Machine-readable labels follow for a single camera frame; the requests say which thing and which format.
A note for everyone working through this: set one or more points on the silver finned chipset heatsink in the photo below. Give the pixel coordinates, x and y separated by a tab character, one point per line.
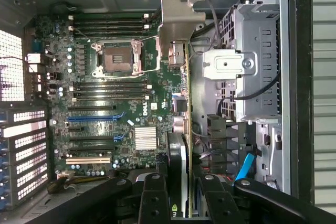
145	138

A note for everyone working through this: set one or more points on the short black expansion slot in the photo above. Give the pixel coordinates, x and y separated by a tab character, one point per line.
77	129

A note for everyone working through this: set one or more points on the blue expansion slot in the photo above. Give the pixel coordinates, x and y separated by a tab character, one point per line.
92	118

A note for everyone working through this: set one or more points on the green motherboard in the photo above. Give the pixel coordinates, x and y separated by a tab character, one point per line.
155	90

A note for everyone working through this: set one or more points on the black RAM slot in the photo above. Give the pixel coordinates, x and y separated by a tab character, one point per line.
110	15
110	89
110	21
110	94
110	100
110	27
110	34
110	83

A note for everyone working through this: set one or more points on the CPU socket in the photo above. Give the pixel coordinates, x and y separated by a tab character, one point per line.
115	58

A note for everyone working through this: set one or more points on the silver perforated drive cage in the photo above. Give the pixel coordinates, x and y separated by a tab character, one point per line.
252	37

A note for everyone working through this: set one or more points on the black slot with blue latch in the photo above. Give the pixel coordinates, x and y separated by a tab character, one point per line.
92	138

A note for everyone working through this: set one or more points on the white power connector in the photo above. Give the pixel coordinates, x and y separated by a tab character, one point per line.
64	176

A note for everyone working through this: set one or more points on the metal socket cover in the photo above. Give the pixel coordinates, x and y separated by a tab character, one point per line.
137	56

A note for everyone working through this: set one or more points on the thin metal locking lever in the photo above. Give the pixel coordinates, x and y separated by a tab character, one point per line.
81	33

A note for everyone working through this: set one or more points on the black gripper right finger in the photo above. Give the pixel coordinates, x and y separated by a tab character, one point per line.
218	200

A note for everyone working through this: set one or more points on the silver disk bay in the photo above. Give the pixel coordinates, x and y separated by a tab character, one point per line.
275	155

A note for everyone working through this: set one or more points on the white expansion slot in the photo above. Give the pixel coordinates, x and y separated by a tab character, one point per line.
88	160

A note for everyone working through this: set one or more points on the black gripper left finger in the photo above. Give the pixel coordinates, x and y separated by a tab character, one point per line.
155	200

